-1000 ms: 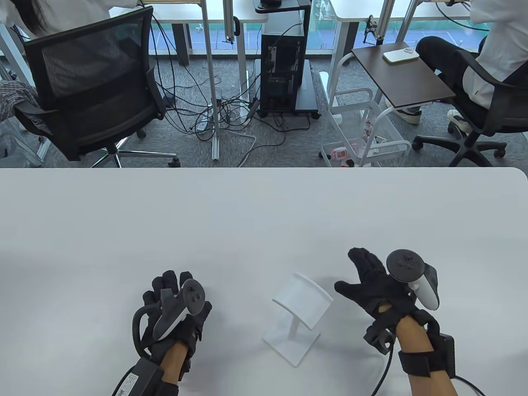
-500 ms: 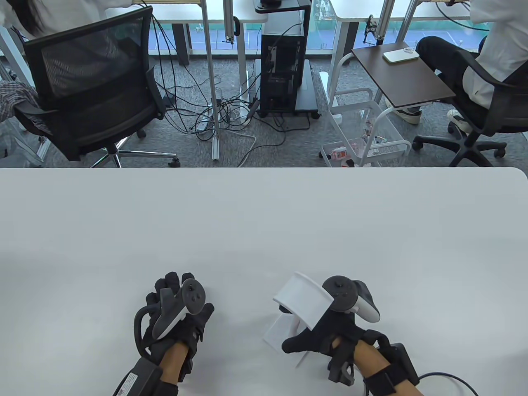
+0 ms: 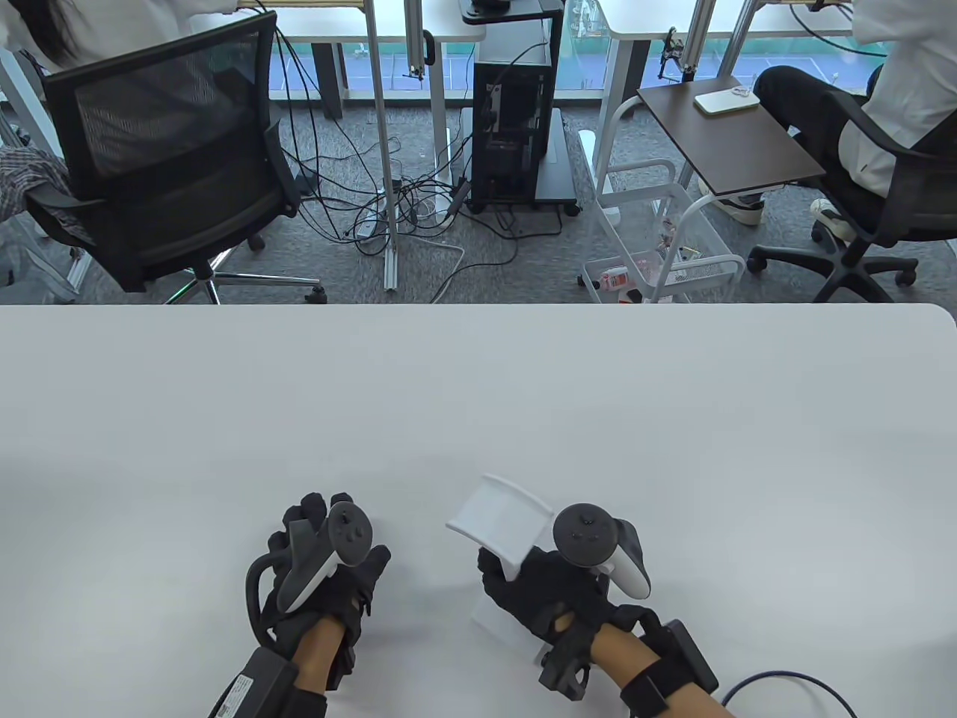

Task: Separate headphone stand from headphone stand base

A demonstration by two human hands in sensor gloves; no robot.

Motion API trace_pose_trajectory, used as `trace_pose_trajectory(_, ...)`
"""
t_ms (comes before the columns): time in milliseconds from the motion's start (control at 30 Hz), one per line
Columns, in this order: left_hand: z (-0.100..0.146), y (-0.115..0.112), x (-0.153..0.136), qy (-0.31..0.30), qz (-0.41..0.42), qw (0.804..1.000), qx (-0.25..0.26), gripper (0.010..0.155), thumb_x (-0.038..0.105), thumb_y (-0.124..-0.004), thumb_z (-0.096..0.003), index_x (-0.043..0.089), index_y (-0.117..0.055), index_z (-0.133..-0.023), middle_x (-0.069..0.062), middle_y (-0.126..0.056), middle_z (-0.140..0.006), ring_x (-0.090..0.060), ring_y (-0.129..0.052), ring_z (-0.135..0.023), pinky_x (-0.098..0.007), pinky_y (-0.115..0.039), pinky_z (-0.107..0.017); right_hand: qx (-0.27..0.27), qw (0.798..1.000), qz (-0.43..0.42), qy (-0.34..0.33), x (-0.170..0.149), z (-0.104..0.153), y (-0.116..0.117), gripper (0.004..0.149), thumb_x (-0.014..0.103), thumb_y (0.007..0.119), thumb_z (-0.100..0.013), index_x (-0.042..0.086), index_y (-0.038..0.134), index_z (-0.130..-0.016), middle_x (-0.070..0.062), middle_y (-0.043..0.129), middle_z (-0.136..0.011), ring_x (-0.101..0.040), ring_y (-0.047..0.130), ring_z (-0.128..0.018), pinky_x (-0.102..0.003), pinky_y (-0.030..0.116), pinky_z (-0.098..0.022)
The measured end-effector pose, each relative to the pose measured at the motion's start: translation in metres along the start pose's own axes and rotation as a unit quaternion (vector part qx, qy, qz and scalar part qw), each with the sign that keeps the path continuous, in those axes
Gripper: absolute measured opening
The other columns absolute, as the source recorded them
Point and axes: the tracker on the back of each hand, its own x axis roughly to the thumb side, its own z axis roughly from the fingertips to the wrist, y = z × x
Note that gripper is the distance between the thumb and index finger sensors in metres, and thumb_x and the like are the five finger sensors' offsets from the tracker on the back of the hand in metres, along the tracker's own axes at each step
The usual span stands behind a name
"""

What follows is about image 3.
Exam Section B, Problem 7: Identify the person's right hand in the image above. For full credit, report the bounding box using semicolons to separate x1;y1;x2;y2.
477;544;623;653

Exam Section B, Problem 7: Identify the person's left hand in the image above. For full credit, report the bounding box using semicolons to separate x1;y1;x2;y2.
258;492;392;693

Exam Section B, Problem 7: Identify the white plastic tray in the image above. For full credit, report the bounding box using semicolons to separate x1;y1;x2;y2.
446;473;556;651

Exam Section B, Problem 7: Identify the person's left forearm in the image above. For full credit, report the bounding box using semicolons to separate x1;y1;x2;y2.
288;612;349;693

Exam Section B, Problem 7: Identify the person's right forearm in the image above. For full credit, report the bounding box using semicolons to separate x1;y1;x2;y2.
589;622;741;718

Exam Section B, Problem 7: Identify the white and black left controller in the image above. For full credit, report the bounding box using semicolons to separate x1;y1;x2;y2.
277;502;374;615

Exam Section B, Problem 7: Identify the white and black controller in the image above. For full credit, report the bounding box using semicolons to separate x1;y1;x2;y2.
552;504;652;601
277;502;374;615

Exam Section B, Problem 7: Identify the white and black right controller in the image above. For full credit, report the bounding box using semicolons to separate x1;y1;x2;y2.
552;504;652;601

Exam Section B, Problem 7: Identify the white power strip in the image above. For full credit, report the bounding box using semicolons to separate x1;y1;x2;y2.
356;187;391;240

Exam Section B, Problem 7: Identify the black rolling computer stand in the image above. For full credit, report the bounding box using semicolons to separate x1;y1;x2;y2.
458;0;581;219

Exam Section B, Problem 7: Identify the black computer tower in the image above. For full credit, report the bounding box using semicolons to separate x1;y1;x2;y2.
471;60;553;204

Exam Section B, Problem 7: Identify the black mesh office chair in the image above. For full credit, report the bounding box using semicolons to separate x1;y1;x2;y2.
26;10;328;305

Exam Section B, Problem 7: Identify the brown side table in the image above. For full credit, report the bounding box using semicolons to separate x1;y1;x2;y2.
636;76;827;197

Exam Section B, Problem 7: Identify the plaid cloth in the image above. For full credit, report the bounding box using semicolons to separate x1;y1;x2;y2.
0;144;94;248

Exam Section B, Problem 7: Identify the white flat device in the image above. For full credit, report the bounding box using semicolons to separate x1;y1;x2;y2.
693;88;761;117

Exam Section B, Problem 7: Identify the black office chair with armrests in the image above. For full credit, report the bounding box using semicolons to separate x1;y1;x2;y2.
746;88;957;304

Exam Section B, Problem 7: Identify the white desk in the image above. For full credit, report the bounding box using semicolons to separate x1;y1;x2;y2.
187;0;488;120
596;0;855;188

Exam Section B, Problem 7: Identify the black right wrist bracket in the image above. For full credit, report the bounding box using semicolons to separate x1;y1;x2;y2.
538;634;597;702

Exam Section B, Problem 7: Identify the black left glove cable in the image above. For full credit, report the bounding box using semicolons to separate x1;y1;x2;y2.
246;555;283;645

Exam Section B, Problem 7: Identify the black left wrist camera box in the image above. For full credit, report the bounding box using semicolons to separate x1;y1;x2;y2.
209;646;301;718

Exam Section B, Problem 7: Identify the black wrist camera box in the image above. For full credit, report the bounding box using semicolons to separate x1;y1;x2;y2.
209;646;301;718
656;619;720;698

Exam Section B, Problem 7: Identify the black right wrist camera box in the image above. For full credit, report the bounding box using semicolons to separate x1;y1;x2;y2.
656;619;720;698

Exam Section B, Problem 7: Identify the dark blue cable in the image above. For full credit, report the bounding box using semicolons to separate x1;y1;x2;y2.
721;672;861;718

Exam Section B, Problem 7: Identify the bundle of floor cables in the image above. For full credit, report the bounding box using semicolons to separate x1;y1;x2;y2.
254;0;569;304

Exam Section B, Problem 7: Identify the white wire cart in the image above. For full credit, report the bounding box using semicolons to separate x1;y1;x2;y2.
576;96;747;304

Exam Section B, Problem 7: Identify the aluminium frame post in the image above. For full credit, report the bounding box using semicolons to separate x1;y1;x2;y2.
363;0;400;292

